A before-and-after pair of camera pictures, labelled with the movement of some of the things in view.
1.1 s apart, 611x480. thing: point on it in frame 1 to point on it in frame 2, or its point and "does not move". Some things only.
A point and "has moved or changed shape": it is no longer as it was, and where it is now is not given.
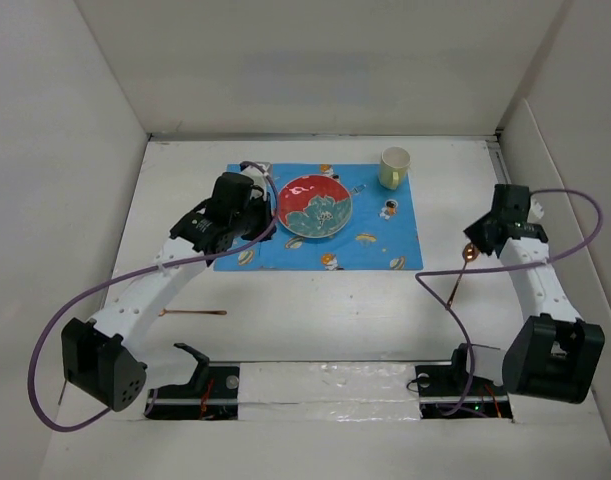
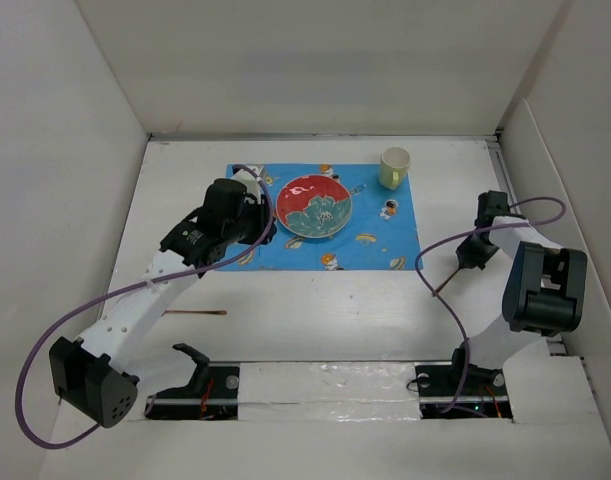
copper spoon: (469, 254) has moved or changed shape
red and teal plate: (315, 206) does not move
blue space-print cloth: (382, 231) does not move
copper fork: (219, 312) does not move
